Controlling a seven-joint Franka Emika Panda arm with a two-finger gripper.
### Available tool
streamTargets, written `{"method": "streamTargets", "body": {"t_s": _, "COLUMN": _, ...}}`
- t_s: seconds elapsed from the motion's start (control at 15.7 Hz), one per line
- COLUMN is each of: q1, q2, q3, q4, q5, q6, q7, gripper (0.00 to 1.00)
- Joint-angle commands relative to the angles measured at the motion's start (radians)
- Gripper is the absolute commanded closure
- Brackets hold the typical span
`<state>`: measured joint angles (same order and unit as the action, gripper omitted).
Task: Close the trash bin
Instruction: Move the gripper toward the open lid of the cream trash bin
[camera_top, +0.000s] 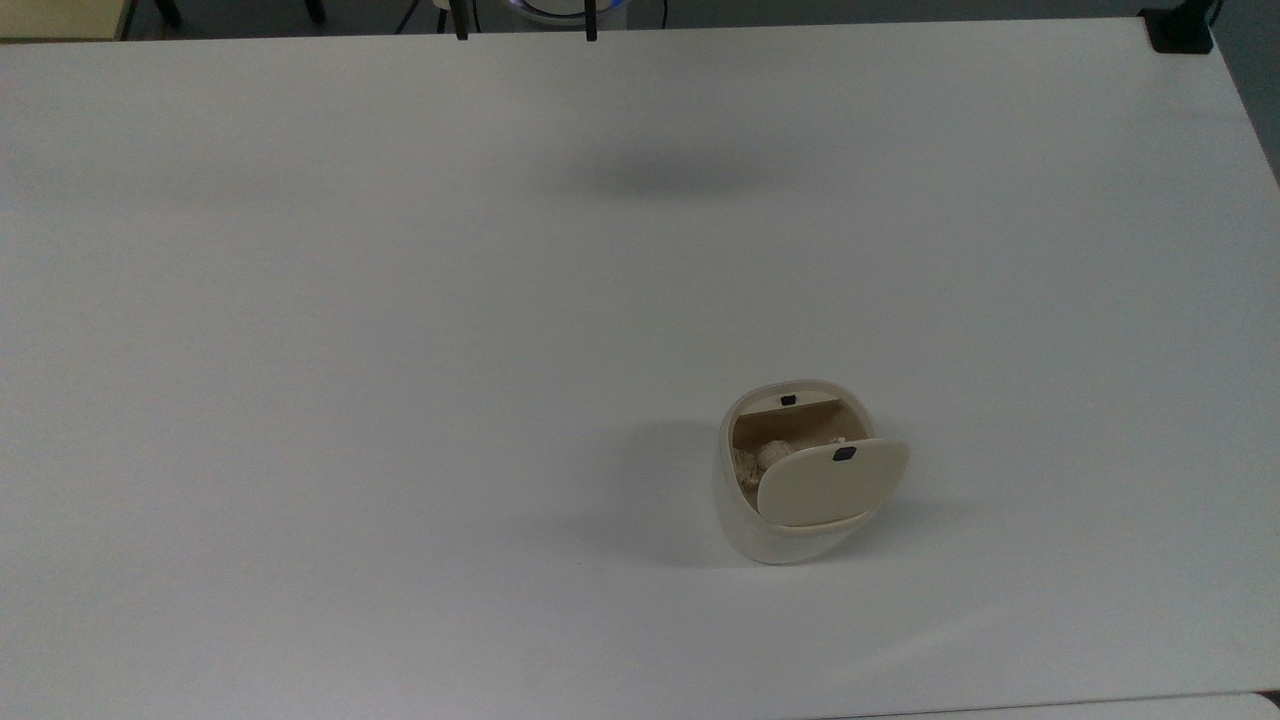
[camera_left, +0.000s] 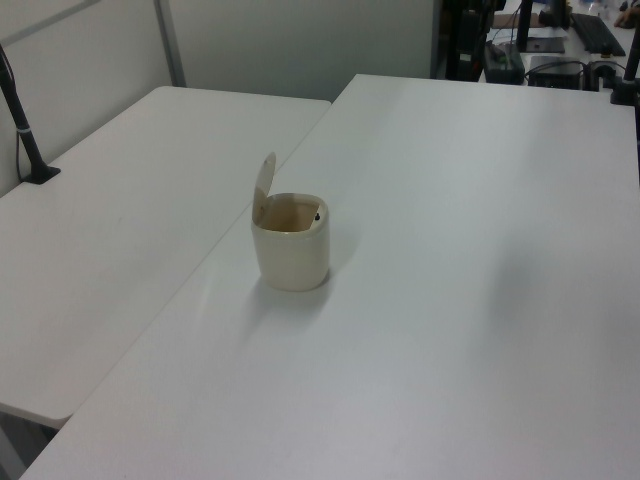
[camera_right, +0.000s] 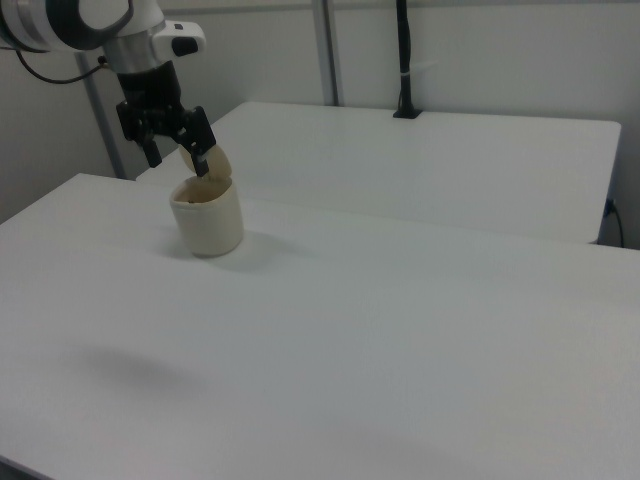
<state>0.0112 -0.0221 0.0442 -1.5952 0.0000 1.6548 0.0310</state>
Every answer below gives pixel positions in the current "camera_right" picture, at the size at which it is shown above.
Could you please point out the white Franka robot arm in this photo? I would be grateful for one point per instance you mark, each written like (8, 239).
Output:
(60, 20)

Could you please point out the cream trash bin body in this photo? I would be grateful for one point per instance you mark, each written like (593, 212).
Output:
(210, 225)

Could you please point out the cream trash bin lid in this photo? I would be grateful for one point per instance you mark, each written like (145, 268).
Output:
(222, 162)

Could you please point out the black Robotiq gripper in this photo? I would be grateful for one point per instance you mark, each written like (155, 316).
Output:
(150, 95)

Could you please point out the aluminium frame post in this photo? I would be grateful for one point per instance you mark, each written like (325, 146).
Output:
(102, 130)
(327, 50)

